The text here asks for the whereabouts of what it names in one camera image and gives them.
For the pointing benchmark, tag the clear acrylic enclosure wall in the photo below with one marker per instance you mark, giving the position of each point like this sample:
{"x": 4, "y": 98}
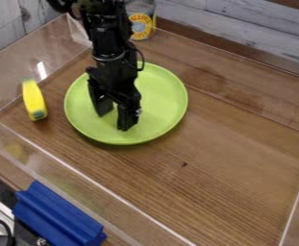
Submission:
{"x": 214, "y": 184}

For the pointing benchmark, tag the yellow toy banana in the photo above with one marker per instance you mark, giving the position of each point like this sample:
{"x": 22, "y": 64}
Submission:
{"x": 34, "y": 100}

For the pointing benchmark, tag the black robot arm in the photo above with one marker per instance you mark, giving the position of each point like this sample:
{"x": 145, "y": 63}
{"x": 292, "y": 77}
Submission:
{"x": 106, "y": 24}

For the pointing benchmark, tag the yellow labelled tin can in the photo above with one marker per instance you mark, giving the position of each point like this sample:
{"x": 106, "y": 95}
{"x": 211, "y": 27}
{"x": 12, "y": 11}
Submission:
{"x": 141, "y": 11}

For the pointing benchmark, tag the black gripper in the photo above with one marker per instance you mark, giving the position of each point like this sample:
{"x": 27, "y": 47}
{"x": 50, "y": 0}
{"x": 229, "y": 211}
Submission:
{"x": 111, "y": 86}

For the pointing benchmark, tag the blue plastic clamp block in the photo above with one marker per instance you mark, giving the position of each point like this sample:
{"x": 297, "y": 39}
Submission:
{"x": 55, "y": 219}

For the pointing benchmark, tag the green round plate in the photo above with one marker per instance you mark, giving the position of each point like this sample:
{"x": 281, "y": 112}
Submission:
{"x": 163, "y": 104}

